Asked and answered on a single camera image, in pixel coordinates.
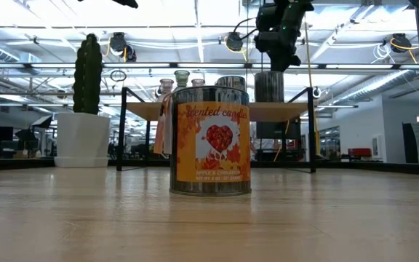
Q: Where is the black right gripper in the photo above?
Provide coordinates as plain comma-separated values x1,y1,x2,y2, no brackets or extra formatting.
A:
255,31,303,73

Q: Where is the scented candle tin orange label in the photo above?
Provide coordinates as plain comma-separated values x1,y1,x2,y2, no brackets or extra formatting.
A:
169,86,252,197

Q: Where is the red box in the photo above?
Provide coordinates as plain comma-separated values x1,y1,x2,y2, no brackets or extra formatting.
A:
347,147,373,159

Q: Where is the orange paper tag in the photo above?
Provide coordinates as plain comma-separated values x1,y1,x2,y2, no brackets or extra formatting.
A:
153,93,175,156

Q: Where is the dark standing panel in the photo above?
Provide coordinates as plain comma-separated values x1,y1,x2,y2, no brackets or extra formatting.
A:
402,122,419,164

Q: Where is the white planter pot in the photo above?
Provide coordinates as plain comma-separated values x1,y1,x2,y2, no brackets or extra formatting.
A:
53,111,111,169

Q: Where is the black studio softbox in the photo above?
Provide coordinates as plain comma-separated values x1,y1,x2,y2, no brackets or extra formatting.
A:
31,114,54,130

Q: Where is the black studio umbrella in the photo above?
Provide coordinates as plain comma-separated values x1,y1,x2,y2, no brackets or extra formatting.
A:
14,128,40,151

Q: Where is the yellow hanging cord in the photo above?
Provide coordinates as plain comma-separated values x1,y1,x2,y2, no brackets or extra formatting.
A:
303,20,322,158

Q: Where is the wooden shelf black metal frame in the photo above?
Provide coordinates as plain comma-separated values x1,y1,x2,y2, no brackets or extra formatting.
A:
116,86,318,175

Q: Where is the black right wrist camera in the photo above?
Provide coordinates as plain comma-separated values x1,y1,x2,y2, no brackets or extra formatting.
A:
255,2,282,33

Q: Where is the black ceiling cord reel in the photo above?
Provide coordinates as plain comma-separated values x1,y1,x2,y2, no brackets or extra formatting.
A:
108,31,128,53
224,31,245,53
124,43,138,63
389,32,413,55

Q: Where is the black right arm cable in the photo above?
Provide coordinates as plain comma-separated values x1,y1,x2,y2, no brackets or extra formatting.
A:
232,17,258,41

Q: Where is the white wire bundle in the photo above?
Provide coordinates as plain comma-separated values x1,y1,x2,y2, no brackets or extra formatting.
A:
372,42,393,66

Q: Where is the white wall frame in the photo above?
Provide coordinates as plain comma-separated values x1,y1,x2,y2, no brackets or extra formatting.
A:
371,135,382,158

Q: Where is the black aluminium rig frame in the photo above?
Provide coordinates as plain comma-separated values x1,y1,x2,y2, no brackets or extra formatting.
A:
0,156,419,176

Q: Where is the black hanging cable ring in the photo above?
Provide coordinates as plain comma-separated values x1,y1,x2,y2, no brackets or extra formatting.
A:
109,69,128,83

